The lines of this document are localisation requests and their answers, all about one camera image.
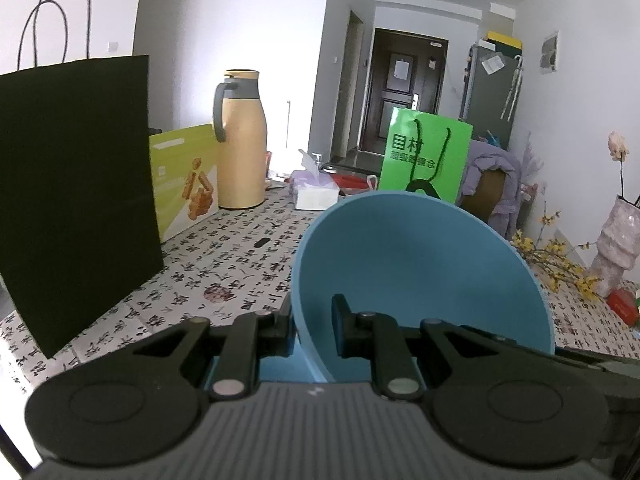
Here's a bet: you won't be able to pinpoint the green paper bag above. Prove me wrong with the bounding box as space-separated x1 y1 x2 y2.
377 106 474 207

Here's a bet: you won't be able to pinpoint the yellow and black box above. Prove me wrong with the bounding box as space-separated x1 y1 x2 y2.
486 31 523 55

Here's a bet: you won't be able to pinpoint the yellow blossom branches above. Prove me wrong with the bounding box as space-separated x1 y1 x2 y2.
510 210 603 303

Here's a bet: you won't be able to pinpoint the hanging folded umbrella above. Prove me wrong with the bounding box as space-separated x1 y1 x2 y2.
500 56 525 121

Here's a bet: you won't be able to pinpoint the calligraphy print tablecloth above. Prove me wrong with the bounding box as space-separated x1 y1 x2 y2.
0 187 640 411

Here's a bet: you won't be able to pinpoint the dark entrance door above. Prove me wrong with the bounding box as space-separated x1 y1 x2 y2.
361 28 449 158

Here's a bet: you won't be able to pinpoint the small red box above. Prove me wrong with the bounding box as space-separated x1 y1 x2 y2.
606 287 640 325

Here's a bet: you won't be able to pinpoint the red gift box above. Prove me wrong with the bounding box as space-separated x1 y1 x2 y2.
332 172 381 196

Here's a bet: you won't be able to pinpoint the yellow thermos jug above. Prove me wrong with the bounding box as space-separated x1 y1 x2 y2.
213 68 268 210

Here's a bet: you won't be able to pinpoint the wooden chair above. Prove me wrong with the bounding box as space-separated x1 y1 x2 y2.
460 169 506 226

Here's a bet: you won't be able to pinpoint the grey refrigerator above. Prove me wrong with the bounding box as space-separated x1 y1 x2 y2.
460 42 523 150

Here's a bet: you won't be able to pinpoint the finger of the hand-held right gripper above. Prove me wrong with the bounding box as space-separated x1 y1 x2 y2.
552 346 617 374

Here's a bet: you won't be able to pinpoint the yellow-green snack box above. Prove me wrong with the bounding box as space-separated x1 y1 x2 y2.
148 123 221 243

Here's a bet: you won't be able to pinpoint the pale textured vase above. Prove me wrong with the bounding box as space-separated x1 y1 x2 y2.
590 195 640 298

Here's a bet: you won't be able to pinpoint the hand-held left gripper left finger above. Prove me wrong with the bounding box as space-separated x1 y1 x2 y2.
131 296 295 402

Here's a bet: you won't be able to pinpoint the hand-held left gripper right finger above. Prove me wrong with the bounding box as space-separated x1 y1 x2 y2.
331 294 506 402

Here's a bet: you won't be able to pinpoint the black paper bag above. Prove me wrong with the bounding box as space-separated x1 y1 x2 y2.
0 0 166 360

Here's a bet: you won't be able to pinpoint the purple puffer jacket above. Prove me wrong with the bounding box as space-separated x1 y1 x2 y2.
460 140 531 241

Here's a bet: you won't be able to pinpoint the tissue box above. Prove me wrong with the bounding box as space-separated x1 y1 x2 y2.
290 149 341 211

